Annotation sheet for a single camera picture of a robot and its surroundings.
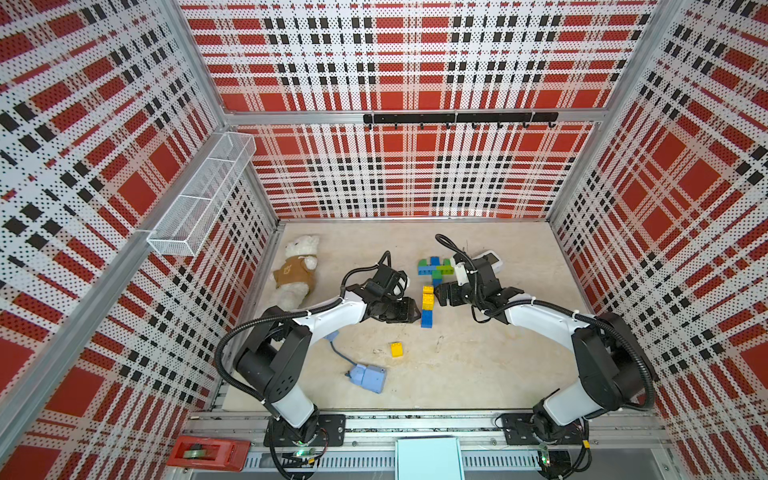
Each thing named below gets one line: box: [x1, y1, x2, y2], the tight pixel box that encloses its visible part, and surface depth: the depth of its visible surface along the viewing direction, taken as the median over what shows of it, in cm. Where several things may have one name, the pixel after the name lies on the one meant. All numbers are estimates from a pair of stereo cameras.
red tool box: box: [166, 436, 252, 472], surface depth 68 cm
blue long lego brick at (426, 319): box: [421, 310, 433, 329], surface depth 86 cm
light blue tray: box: [395, 436, 465, 480], surface depth 68 cm
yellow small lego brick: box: [422, 285, 435, 301], surface depth 88 cm
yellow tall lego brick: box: [422, 293, 435, 311], surface depth 86 cm
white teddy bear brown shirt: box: [272, 235, 320, 311], surface depth 97 cm
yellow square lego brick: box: [390, 342, 404, 358], surface depth 88 cm
